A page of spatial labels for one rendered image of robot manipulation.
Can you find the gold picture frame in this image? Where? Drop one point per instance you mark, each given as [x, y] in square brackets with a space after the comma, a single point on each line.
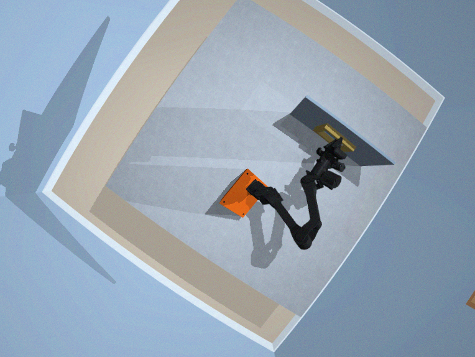
[329, 134]

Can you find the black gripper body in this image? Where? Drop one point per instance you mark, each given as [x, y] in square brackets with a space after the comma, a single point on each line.
[328, 156]

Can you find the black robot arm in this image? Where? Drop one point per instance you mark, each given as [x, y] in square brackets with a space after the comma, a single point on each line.
[304, 235]

